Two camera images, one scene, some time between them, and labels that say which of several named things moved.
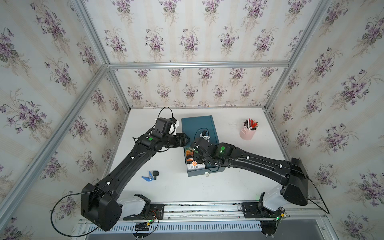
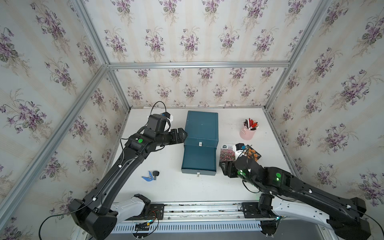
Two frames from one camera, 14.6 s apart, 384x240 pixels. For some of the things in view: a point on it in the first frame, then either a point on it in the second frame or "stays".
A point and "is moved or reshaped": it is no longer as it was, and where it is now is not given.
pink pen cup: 246,134 stays
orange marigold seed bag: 191,164 → 251,153
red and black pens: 250,124 stays
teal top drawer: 196,168 is moved or reshaped
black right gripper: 194,155 → 228,165
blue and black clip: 151,178 stays
